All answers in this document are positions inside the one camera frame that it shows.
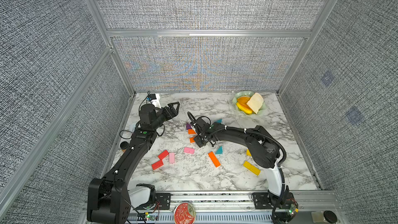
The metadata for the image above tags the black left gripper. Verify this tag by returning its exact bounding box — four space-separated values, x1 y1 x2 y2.
151 102 179 132

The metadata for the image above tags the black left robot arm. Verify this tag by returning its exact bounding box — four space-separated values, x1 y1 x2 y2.
87 102 180 224

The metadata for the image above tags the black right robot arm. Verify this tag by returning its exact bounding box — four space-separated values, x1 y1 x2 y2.
188 112 287 207

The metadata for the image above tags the pink rectangle block flat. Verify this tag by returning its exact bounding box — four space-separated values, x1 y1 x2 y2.
183 147 195 155

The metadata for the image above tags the teal triangle block near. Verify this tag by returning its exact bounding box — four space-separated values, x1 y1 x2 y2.
215 146 223 155

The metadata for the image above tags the pink rectangle block upright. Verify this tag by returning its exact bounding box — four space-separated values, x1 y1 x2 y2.
169 152 175 164

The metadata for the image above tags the orange rectangle block diagonal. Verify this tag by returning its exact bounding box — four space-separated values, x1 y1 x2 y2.
208 152 221 168

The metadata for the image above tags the red rectangle block upper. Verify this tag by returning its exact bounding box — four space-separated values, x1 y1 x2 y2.
158 150 170 160

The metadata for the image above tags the red rectangle block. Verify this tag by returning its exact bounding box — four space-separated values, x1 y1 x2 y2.
151 160 164 171
158 150 170 160

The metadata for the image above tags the red rectangle block lower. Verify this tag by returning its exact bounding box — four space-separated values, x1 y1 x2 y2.
151 160 164 171

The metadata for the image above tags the yellow banana toy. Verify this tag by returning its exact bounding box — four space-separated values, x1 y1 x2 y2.
236 102 253 115

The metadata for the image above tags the orange round food toy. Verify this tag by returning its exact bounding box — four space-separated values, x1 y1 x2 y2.
237 95 251 107

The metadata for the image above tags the green glass plate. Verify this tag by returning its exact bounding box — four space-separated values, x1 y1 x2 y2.
232 91 267 116

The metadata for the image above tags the white round object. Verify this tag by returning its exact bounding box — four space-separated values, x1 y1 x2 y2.
120 142 130 150

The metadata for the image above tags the beige bread slice toy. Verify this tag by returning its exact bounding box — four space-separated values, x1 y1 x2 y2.
246 93 264 114

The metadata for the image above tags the yellow rectangle block near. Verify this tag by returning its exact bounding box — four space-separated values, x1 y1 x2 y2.
243 161 261 176

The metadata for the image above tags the red round tin lid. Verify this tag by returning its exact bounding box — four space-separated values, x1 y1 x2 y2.
174 202 196 224

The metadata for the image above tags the black knob on box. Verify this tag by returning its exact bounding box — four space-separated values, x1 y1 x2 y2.
311 211 338 224

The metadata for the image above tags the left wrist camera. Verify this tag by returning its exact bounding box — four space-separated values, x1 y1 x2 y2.
147 93 161 108

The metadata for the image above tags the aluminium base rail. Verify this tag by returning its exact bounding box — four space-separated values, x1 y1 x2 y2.
77 189 349 224

